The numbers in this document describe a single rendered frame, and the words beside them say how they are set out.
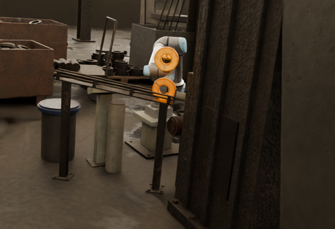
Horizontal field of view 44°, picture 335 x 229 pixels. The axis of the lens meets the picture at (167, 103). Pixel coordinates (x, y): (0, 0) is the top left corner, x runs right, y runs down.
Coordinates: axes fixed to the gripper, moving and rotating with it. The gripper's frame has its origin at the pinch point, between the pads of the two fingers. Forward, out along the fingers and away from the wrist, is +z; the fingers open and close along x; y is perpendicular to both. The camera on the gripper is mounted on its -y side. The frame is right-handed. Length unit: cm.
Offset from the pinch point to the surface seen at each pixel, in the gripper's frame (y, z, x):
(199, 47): 3.4, 29.3, 20.6
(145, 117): -43, -82, -20
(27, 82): -24, -163, -160
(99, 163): -81, -51, -47
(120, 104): -34, -30, -32
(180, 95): -23.3, -4.7, 11.0
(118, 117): -44, -30, -32
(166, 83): -16.7, -3.6, 1.7
